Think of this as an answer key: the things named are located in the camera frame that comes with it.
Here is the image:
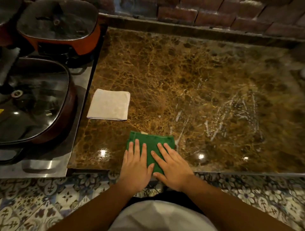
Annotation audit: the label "person's right forearm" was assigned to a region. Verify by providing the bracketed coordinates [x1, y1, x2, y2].
[177, 175, 296, 231]

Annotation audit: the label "large glass pan lid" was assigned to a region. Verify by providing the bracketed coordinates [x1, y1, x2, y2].
[0, 58, 71, 144]

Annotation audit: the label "person's left forearm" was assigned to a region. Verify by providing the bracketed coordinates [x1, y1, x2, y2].
[47, 181, 145, 231]

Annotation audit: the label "person's dark trousers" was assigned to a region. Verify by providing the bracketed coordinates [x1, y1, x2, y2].
[123, 187, 206, 216]

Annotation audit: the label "large brown pan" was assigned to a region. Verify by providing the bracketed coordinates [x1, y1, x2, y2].
[0, 57, 78, 165]

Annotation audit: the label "glass pot lid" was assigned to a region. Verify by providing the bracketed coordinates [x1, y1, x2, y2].
[17, 0, 99, 41]

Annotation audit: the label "orange pot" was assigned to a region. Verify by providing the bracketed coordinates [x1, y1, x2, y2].
[16, 0, 102, 56]

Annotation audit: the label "stainless steel stove top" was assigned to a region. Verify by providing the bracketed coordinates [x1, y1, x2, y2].
[0, 25, 106, 179]

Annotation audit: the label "green cleaning cloth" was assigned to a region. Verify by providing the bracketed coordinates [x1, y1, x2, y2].
[126, 131, 176, 176]

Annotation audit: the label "person's left hand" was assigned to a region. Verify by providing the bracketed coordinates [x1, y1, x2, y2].
[119, 139, 155, 195]

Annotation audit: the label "person's right hand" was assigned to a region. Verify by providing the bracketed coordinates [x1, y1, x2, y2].
[151, 142, 195, 192]

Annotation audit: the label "person's white shirt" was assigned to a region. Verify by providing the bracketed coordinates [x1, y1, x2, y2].
[108, 199, 219, 231]

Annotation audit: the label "white folded cloth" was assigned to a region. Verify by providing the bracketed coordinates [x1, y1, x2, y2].
[86, 89, 131, 121]

